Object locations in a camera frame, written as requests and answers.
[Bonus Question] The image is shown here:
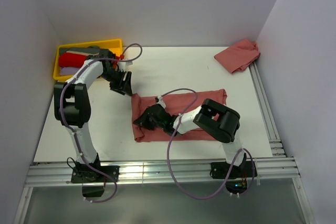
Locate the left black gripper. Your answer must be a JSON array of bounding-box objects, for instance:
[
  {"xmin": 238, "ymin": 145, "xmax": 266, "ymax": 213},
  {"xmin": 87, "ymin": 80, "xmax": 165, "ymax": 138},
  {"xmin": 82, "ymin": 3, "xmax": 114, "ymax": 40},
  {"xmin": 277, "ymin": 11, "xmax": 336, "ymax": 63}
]
[{"xmin": 100, "ymin": 69, "xmax": 133, "ymax": 97}]

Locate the salmon pink t-shirt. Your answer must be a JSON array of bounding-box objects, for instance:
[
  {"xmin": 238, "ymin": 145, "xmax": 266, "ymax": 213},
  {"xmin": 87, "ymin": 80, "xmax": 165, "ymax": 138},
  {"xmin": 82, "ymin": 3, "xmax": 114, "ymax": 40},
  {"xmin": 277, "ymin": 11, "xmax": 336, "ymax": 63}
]
[
  {"xmin": 214, "ymin": 39, "xmax": 260, "ymax": 74},
  {"xmin": 131, "ymin": 89, "xmax": 227, "ymax": 143}
]

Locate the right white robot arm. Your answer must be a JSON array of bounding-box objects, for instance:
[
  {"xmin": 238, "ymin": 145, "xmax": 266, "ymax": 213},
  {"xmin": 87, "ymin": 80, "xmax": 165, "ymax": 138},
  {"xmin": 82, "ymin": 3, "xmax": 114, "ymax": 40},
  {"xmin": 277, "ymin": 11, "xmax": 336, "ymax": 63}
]
[{"xmin": 133, "ymin": 98, "xmax": 246, "ymax": 177}]

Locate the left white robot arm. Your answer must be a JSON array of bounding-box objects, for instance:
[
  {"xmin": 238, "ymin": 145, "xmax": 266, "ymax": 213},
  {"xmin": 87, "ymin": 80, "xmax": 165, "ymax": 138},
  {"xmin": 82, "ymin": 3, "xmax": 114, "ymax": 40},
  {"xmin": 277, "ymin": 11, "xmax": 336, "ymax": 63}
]
[{"xmin": 54, "ymin": 49, "xmax": 133, "ymax": 182}]

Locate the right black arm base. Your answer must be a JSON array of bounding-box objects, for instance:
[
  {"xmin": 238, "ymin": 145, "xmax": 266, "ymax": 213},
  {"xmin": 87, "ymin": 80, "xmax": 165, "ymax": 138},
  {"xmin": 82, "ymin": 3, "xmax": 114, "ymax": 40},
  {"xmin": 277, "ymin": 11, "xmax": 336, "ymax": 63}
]
[{"xmin": 210, "ymin": 161, "xmax": 258, "ymax": 195}]

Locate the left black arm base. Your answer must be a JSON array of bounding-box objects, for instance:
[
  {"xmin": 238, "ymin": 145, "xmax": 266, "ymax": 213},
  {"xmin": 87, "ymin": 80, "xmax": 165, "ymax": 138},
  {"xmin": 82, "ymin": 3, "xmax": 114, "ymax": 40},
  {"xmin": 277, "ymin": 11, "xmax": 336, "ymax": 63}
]
[{"xmin": 70, "ymin": 165, "xmax": 119, "ymax": 199}]

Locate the yellow plastic tray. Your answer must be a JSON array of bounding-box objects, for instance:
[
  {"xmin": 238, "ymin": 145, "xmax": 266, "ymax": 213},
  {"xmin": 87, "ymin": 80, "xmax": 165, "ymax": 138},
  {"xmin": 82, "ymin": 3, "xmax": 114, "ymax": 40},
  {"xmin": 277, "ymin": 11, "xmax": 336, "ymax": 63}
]
[{"xmin": 53, "ymin": 39, "xmax": 123, "ymax": 82}]

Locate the rolled grey t-shirt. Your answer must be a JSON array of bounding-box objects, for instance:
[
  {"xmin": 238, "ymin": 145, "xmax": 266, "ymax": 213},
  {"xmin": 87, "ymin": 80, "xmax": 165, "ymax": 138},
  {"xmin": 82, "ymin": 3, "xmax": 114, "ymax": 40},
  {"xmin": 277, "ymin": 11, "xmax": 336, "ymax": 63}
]
[{"xmin": 59, "ymin": 46, "xmax": 101, "ymax": 55}]

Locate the rolled lilac t-shirt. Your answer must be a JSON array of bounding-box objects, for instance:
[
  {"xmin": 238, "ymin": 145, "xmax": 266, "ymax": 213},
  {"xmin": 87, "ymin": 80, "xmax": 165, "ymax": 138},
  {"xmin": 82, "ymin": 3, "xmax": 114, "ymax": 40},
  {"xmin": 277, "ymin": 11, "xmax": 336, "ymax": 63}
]
[{"xmin": 59, "ymin": 67, "xmax": 79, "ymax": 76}]

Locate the rolled beige t-shirt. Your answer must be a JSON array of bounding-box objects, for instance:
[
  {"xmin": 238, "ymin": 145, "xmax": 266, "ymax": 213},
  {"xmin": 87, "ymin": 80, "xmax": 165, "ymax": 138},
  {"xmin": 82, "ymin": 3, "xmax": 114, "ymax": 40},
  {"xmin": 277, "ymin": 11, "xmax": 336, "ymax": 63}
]
[{"xmin": 65, "ymin": 50, "xmax": 91, "ymax": 56}]

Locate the rolled red t-shirt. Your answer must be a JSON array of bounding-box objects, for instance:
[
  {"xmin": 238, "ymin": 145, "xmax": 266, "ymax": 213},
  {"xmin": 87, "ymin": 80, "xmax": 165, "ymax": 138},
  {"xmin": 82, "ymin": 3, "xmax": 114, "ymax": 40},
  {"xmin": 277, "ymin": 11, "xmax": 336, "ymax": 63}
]
[{"xmin": 58, "ymin": 52, "xmax": 87, "ymax": 68}]

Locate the folded salmon pink t-shirt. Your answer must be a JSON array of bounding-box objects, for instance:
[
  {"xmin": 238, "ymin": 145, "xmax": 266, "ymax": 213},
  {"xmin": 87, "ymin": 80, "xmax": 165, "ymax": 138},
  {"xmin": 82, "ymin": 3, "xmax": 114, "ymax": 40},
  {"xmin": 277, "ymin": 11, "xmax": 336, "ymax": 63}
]
[{"xmin": 214, "ymin": 39, "xmax": 260, "ymax": 74}]

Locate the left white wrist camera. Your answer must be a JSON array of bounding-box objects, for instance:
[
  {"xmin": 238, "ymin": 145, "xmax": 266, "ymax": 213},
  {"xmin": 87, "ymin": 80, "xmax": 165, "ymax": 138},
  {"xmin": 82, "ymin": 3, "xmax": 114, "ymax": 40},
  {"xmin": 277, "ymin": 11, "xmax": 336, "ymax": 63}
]
[{"xmin": 118, "ymin": 60, "xmax": 133, "ymax": 68}]

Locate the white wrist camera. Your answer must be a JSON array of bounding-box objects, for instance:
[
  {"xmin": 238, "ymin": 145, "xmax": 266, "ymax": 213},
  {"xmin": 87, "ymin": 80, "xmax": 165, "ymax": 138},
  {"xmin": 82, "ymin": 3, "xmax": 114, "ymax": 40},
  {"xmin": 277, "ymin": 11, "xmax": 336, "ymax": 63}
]
[
  {"xmin": 118, "ymin": 60, "xmax": 133, "ymax": 68},
  {"xmin": 155, "ymin": 95, "xmax": 166, "ymax": 109}
]

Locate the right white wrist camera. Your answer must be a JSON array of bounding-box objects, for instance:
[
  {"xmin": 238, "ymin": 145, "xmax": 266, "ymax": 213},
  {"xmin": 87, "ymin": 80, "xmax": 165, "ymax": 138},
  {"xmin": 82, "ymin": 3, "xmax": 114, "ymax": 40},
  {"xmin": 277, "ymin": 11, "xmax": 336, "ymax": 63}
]
[{"xmin": 155, "ymin": 95, "xmax": 166, "ymax": 109}]

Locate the aluminium rail frame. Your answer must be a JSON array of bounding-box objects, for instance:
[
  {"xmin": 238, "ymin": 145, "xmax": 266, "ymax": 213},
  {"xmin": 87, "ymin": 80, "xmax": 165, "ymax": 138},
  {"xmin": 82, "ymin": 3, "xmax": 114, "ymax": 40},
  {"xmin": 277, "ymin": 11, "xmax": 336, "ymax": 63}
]
[{"xmin": 14, "ymin": 63, "xmax": 315, "ymax": 223}]

